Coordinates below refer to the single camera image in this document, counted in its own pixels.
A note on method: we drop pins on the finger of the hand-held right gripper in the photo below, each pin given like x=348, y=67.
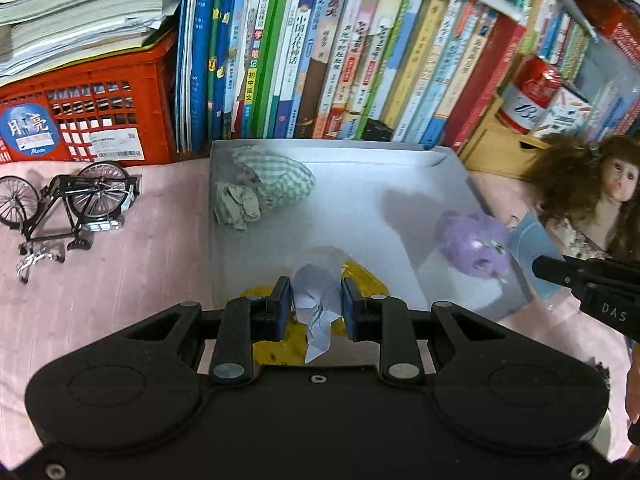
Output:
x=557, y=271

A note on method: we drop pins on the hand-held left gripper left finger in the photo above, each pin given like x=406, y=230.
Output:
x=280, y=310

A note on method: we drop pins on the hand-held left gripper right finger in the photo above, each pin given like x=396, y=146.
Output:
x=352, y=310

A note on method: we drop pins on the yellow sequin heart pillow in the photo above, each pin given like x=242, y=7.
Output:
x=370, y=282
x=280, y=352

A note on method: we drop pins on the white cloth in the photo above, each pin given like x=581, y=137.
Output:
x=315, y=300

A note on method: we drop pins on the light blue face mask pack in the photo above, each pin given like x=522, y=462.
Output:
x=530, y=240

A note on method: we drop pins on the purple heart plush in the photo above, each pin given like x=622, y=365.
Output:
x=465, y=240

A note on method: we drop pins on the pale floral cloth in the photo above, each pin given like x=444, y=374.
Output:
x=235, y=205

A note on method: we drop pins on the green checked cloth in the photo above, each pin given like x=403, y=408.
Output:
x=280, y=175

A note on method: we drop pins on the brown haired doll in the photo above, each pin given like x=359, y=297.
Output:
x=620, y=180

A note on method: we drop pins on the wooden drawer organizer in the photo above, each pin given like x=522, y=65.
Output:
x=495, y=155

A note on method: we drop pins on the pink tablecloth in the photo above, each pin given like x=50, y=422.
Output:
x=125, y=270

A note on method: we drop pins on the small white printed box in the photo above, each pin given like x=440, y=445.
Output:
x=565, y=110

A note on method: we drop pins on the red beer can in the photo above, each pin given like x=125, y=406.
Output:
x=530, y=90

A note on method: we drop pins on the row of slim paperback books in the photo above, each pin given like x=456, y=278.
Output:
x=565, y=35

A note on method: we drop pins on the black bicycle model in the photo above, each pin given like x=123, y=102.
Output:
x=65, y=190

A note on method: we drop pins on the row of tall picture books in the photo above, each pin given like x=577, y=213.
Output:
x=300, y=60

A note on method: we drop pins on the red plastic crate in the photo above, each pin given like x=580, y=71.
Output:
x=145, y=90

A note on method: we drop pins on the pile of worn books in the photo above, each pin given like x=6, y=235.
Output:
x=75, y=5

